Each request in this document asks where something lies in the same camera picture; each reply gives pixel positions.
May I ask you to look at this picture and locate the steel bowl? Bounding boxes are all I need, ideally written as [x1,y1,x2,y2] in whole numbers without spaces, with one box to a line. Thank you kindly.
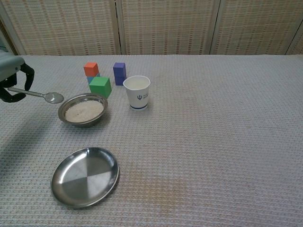
[58,93,109,128]

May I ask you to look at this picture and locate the light blue foam cube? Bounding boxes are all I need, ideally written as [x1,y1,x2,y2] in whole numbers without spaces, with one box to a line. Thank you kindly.
[87,72,101,85]

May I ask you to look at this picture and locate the orange foam cube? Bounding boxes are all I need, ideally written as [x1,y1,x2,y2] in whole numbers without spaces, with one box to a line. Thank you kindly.
[83,62,99,78]

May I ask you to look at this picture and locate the woven bamboo folding screen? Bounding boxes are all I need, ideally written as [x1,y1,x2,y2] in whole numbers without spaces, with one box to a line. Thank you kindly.
[0,0,303,56]

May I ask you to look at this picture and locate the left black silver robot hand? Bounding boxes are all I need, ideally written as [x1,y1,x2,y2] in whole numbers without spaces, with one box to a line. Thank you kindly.
[0,51,35,104]

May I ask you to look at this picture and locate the empty steel plate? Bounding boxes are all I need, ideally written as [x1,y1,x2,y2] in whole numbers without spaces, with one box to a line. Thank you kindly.
[51,147,120,209]

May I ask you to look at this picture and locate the purple foam cube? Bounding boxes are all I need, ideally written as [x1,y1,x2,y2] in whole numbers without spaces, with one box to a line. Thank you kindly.
[113,62,126,77]
[114,75,127,86]

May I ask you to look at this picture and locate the white woven tablecloth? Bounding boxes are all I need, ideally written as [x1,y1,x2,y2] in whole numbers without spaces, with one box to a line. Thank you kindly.
[0,54,303,227]

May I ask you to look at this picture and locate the metal spoon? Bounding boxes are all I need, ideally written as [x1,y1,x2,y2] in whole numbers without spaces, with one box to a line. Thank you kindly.
[8,87,65,104]

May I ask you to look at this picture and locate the green foam cube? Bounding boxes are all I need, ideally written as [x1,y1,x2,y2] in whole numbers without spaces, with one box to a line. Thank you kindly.
[89,77,112,99]

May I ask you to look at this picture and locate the white paper cup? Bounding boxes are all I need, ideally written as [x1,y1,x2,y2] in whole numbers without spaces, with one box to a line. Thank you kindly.
[123,75,151,111]

